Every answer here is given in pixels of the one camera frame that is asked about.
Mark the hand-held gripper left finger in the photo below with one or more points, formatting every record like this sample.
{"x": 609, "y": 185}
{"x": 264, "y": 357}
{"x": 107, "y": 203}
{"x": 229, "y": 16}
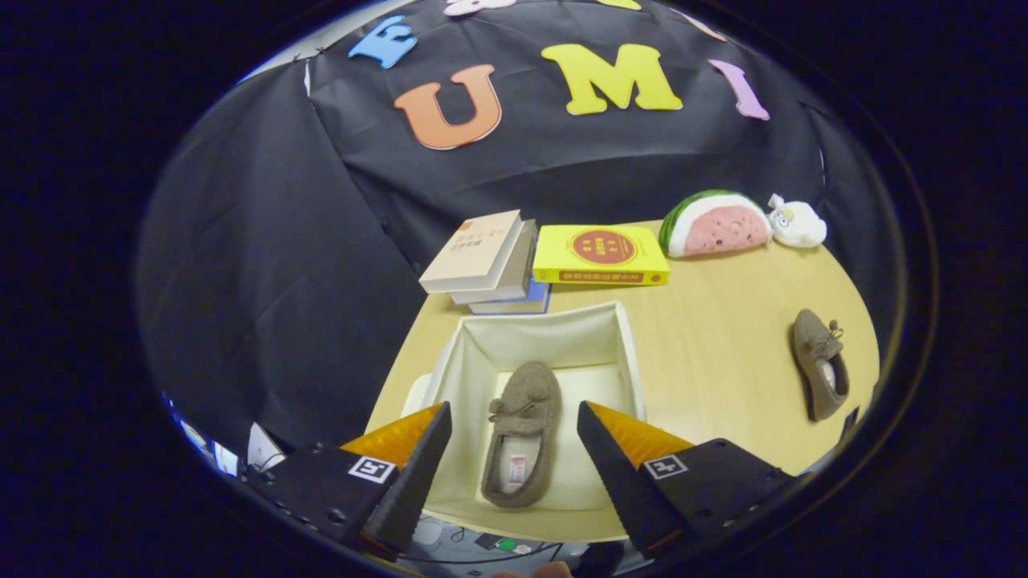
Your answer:
{"x": 418, "y": 482}

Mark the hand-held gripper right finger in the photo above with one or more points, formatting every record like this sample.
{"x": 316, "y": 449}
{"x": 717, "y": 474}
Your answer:
{"x": 614, "y": 482}

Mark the brown suede shoe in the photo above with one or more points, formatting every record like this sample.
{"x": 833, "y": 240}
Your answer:
{"x": 526, "y": 393}
{"x": 811, "y": 345}

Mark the cream fabric storage box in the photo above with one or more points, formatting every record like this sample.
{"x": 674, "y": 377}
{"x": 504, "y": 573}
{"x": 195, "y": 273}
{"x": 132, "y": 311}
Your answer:
{"x": 562, "y": 337}

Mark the black device with green light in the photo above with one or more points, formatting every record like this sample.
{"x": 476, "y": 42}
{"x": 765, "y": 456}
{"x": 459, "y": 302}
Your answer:
{"x": 504, "y": 545}

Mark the grey-edged thick book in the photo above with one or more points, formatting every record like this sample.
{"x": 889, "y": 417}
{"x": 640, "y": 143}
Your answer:
{"x": 514, "y": 277}

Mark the yellow book with red circle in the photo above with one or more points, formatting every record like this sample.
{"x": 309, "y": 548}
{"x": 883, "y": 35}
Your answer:
{"x": 598, "y": 253}

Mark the beige paperback book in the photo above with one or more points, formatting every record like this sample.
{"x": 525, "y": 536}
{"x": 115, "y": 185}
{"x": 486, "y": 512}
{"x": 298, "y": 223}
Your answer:
{"x": 474, "y": 253}

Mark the black backdrop cloth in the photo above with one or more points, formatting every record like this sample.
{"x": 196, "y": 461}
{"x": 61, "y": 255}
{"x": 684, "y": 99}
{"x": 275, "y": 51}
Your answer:
{"x": 265, "y": 281}

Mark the watermelon slice plush toy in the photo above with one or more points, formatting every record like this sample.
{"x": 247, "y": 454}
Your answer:
{"x": 715, "y": 229}

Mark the white plush toy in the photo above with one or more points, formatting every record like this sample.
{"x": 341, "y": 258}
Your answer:
{"x": 799, "y": 225}

